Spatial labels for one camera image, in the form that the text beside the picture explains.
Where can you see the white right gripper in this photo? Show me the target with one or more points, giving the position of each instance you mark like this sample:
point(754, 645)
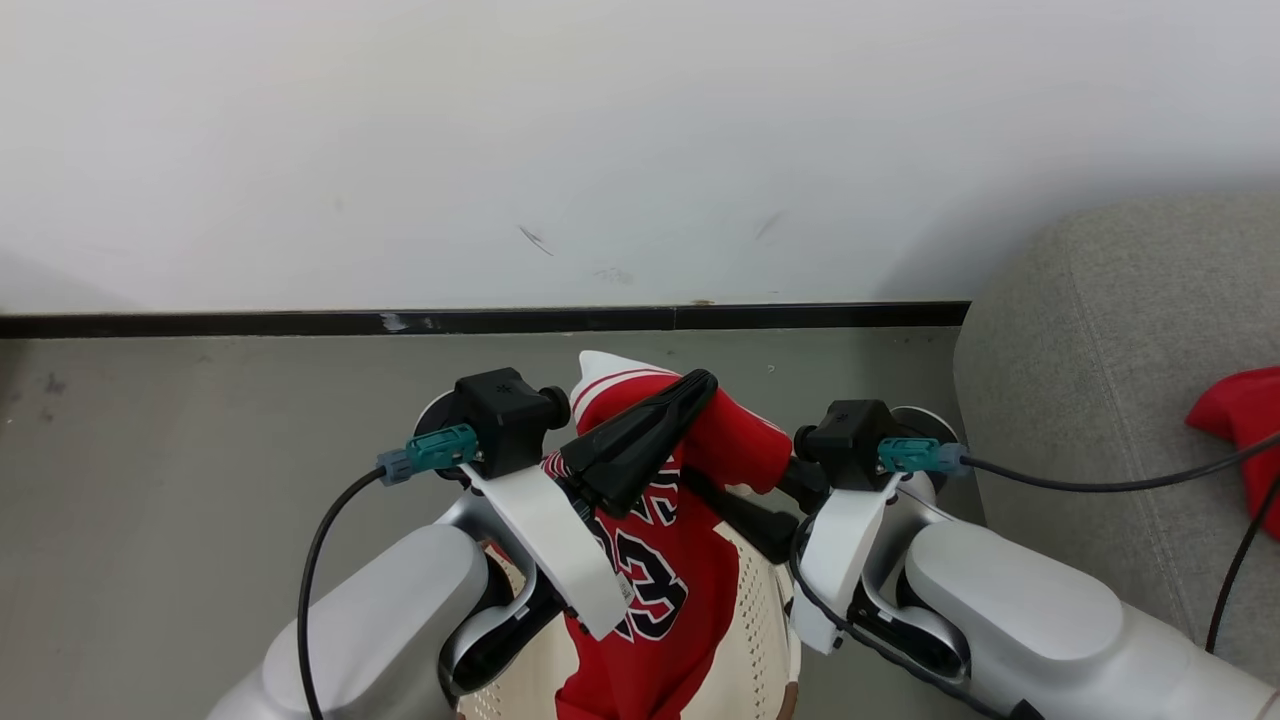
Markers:
point(835, 560)

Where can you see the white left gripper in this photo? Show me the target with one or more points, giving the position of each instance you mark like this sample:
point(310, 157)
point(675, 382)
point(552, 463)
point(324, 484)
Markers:
point(550, 540)

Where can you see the red basketball jersey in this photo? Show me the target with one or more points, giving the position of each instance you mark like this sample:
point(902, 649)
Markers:
point(690, 590)

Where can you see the red fleece cloth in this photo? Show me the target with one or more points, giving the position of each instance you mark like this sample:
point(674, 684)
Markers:
point(1245, 420)

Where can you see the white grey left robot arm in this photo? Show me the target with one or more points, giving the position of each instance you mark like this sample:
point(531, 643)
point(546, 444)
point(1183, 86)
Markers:
point(370, 630)

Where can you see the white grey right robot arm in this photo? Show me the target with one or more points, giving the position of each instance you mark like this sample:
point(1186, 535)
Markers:
point(1030, 610)

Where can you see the cream perforated laundry basket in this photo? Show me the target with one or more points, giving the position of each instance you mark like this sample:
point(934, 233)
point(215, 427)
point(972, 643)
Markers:
point(750, 620)

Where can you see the grey fabric sofa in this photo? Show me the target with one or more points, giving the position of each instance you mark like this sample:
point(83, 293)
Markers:
point(1100, 380)

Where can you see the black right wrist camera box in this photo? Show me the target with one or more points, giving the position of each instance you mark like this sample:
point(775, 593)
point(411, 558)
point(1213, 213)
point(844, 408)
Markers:
point(850, 440)

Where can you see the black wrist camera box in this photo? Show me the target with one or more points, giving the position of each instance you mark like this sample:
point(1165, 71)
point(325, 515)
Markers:
point(505, 420)
point(850, 440)

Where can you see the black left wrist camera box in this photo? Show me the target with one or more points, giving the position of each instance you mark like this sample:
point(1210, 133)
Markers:
point(505, 420)

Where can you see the black wall baseboard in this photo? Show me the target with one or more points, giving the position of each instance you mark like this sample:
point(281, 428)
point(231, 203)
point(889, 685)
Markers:
point(300, 322)

